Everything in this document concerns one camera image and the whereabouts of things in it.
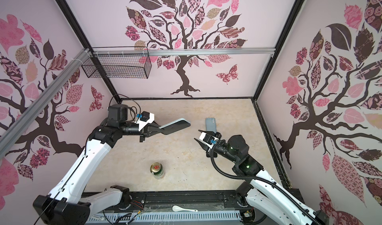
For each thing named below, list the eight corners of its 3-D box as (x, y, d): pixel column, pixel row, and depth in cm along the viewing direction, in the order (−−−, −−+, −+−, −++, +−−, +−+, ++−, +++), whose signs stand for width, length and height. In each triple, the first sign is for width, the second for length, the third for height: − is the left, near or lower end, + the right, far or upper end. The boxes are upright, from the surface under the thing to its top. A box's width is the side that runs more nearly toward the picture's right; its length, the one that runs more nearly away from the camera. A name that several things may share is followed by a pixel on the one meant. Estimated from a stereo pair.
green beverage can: (154, 180, 82) (149, 173, 73) (156, 169, 86) (151, 162, 77) (164, 180, 82) (160, 173, 73) (165, 169, 86) (161, 162, 77)
